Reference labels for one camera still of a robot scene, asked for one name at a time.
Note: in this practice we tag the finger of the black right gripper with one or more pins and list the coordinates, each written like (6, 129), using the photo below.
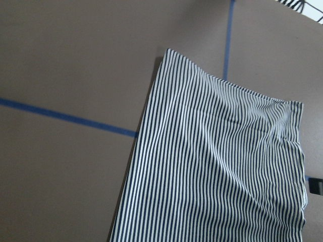
(316, 186)

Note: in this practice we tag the blue white striped polo shirt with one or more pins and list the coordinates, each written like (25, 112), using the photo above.
(213, 161)

